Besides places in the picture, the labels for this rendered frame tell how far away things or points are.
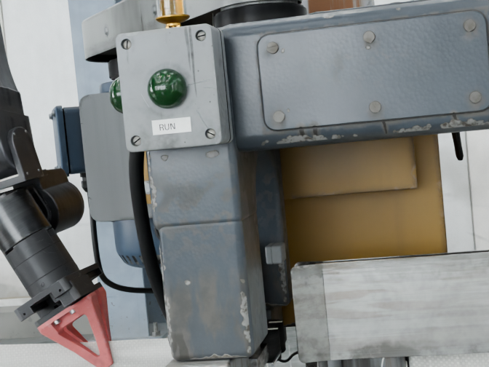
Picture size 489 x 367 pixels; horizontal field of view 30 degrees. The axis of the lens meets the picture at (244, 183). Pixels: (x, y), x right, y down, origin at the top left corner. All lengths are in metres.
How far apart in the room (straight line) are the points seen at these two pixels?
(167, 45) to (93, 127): 0.49
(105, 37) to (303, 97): 0.48
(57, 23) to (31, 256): 5.46
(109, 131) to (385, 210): 0.37
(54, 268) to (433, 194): 0.41
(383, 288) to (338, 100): 0.24
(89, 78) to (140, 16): 4.74
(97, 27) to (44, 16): 5.24
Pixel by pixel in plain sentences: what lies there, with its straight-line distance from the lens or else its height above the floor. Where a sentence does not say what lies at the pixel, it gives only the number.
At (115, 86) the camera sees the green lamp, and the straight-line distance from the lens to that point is 0.71.
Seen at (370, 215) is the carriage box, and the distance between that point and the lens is 1.01.
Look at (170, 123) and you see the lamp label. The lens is 0.69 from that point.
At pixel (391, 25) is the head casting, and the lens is 0.72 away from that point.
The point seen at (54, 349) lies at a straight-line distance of 0.99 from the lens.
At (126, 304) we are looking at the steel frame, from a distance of 5.83.
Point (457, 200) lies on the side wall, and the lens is 5.91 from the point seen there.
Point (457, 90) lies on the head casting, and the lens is 0.72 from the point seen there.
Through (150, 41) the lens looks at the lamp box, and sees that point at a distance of 0.70.
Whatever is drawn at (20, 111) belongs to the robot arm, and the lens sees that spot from 0.99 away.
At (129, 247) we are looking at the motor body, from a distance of 1.21.
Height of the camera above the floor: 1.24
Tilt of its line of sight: 3 degrees down
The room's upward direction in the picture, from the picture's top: 5 degrees counter-clockwise
